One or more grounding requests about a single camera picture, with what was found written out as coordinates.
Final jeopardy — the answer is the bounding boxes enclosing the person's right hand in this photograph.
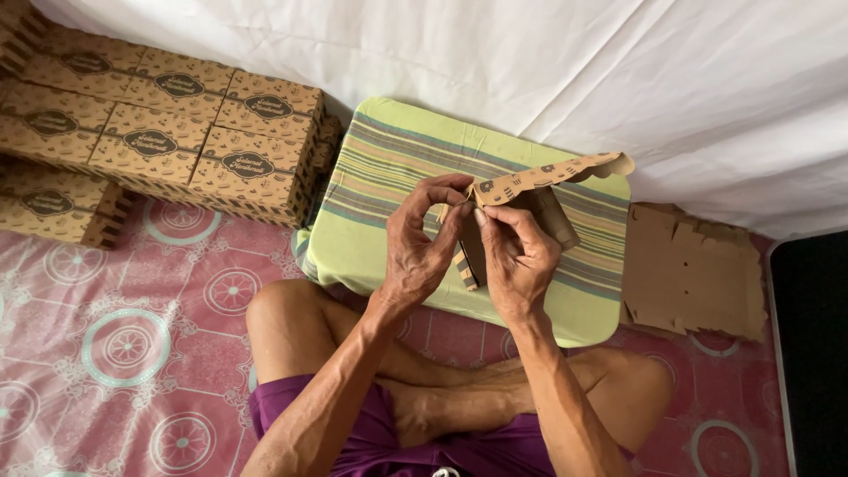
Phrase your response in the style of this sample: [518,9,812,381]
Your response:
[472,203,564,327]

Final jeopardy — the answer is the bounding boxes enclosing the person's left hand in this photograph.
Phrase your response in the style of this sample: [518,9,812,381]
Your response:
[379,174,477,312]

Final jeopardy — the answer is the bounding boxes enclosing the brown printed cardboard box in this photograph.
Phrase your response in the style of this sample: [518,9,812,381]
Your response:
[437,151,636,292]

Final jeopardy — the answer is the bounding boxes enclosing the green striped cushion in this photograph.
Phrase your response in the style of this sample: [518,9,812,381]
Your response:
[294,97,632,349]

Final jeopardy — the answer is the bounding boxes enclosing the person's left leg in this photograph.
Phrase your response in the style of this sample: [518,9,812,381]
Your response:
[245,277,518,398]

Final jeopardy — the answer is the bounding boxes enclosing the person's leg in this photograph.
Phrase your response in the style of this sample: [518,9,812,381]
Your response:
[245,277,518,398]
[387,347,676,458]

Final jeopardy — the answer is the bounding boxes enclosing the person's right leg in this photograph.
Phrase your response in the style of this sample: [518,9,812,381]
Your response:
[387,347,676,458]

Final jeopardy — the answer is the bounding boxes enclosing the pile of flat cardboard blanks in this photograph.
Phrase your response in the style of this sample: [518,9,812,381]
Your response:
[619,202,770,344]

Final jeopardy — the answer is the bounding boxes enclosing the purple shorts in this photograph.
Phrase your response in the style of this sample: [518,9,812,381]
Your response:
[248,374,636,477]

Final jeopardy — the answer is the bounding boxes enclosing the white bed sheet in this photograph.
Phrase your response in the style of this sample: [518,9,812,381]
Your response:
[29,0,848,241]

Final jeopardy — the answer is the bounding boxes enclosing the stack of assembled brown boxes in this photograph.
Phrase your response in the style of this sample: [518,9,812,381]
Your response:
[0,0,346,252]

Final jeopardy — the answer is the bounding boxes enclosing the pink patterned floor mat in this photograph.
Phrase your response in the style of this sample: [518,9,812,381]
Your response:
[0,192,797,477]

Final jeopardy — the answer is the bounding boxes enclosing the black panel with white edge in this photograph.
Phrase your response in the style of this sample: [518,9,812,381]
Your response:
[766,228,848,477]

